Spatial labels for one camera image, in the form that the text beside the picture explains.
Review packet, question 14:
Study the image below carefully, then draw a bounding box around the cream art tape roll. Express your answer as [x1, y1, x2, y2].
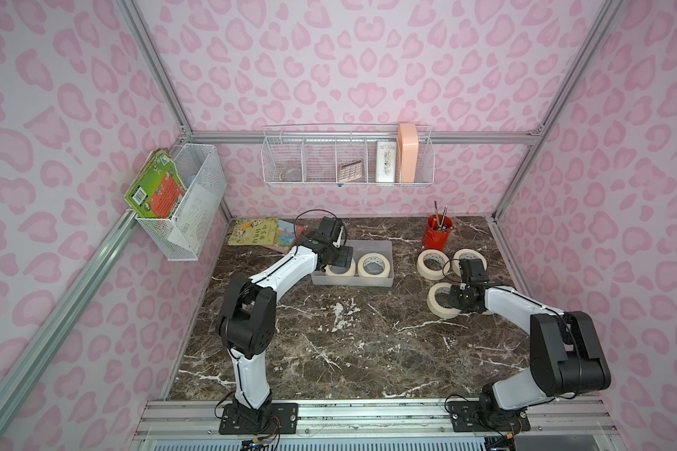
[416, 249, 451, 281]
[451, 248, 487, 275]
[426, 281, 463, 321]
[357, 253, 391, 279]
[325, 259, 357, 277]

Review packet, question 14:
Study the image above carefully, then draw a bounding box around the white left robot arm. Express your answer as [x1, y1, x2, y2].
[216, 213, 353, 412]

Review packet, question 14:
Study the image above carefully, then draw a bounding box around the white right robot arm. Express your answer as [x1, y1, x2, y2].
[449, 250, 611, 428]

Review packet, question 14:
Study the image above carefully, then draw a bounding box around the translucent plastic storage box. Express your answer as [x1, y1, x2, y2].
[311, 240, 394, 288]

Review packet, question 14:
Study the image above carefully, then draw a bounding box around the clear tape roll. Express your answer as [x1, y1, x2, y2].
[278, 163, 303, 183]

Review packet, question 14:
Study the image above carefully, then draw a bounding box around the pink box on shelf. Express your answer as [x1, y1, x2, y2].
[397, 122, 419, 183]

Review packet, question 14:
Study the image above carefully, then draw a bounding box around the pink children's book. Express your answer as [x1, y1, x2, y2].
[263, 219, 306, 254]

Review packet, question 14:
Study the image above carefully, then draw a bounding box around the red metal pencil bucket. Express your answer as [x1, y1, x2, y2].
[421, 215, 453, 251]

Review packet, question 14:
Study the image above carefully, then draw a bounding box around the green children's book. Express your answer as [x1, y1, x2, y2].
[228, 218, 278, 246]

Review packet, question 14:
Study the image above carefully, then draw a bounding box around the white card on shelf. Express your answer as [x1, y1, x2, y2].
[375, 141, 398, 183]

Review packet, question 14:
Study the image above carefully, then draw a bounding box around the green red book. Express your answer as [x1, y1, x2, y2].
[124, 148, 187, 219]

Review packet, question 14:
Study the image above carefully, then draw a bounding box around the white wire wall shelf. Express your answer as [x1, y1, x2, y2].
[261, 123, 436, 188]

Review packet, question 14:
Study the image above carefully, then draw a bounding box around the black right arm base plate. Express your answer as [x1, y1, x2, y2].
[445, 400, 531, 434]

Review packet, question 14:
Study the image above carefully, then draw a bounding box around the white wire side basket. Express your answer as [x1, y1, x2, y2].
[134, 143, 227, 261]

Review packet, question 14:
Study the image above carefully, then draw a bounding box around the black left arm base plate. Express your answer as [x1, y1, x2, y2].
[219, 400, 299, 435]

